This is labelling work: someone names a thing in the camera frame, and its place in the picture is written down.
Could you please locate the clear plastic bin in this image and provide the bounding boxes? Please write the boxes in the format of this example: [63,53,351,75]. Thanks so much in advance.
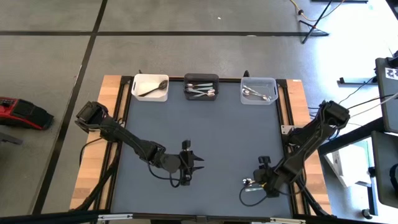
[239,77,279,106]

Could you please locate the black aluminium table frame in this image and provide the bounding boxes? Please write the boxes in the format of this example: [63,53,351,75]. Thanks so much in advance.
[93,74,312,218]

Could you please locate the wooden table side board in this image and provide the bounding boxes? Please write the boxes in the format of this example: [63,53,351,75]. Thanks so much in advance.
[276,79,332,215]
[70,74,131,212]

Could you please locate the red and black device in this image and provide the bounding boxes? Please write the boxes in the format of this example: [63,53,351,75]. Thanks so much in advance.
[0,96,55,131]

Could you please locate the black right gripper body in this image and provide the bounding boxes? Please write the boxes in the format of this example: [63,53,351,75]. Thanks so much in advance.
[253,155,280,198]

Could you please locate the black white marker tag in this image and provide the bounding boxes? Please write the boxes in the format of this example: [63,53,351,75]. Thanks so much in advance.
[384,67,398,80]

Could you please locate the grey cart with marker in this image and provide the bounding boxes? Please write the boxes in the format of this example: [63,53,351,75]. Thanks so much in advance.
[374,57,398,134]

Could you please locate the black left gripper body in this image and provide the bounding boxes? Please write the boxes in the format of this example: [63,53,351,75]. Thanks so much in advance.
[179,139,195,187]

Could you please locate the black spoon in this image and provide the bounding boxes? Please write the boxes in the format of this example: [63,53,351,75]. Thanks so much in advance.
[137,80,169,98]

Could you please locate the black frame bar silver brackets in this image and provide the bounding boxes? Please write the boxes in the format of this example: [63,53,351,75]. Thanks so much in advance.
[0,210,398,224]

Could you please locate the black plastic bin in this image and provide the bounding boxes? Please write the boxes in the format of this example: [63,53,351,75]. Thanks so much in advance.
[183,73,220,101]

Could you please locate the shiny metal spoon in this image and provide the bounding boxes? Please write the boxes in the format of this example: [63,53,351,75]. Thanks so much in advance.
[243,85,272,101]

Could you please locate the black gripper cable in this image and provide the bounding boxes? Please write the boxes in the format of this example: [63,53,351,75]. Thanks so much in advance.
[147,163,185,189]
[239,185,269,207]

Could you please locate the yellow cable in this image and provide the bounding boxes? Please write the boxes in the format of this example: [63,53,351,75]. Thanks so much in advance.
[289,0,346,22]

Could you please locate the black metal frame beam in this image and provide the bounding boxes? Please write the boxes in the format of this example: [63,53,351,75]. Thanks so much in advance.
[317,117,386,156]

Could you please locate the black light stand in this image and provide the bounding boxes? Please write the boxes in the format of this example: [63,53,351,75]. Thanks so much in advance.
[298,0,330,44]

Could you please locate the white plastic bin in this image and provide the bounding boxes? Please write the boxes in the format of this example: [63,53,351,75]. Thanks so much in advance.
[131,73,170,103]

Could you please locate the black stand base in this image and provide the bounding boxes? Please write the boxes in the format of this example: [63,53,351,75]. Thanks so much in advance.
[336,76,379,86]

